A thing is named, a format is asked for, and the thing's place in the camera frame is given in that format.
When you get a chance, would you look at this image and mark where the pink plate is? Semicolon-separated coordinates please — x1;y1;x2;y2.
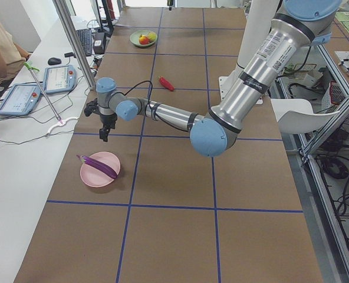
80;152;121;187

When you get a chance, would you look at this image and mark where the black computer mouse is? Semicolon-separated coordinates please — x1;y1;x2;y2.
47;57;62;65

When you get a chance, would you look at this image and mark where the green plate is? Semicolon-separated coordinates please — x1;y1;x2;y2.
130;29;157;48

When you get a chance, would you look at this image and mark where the aluminium frame post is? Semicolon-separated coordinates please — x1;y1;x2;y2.
52;0;96;90

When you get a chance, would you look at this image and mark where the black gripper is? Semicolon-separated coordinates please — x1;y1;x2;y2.
99;114;117;142

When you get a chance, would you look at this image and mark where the far blue teach pendant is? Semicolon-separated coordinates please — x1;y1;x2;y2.
42;65;77;94

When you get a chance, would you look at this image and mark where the near blue teach pendant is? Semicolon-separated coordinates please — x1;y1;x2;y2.
0;84;41;116

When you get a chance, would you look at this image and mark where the blue teach pendant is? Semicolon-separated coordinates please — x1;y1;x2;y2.
0;84;41;116
42;65;77;94

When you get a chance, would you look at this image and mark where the yellow pink peach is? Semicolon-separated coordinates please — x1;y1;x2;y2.
146;32;157;42

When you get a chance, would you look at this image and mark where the reacher grabber stick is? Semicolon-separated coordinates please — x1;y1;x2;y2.
24;62;79;136

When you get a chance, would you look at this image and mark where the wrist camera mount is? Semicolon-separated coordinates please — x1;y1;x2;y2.
84;99;100;117

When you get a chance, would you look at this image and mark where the black keyboard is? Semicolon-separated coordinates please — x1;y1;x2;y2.
76;29;93;57

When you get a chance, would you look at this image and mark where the purple eggplant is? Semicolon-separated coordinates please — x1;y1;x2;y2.
77;155;118;179

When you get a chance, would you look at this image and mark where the white chair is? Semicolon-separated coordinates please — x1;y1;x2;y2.
271;98;340;134

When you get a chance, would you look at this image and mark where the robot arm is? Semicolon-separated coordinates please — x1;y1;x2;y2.
96;1;341;157

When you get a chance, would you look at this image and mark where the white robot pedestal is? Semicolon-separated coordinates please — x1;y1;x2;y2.
219;0;282;98

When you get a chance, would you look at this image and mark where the red chili pepper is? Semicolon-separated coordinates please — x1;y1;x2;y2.
158;76;175;91

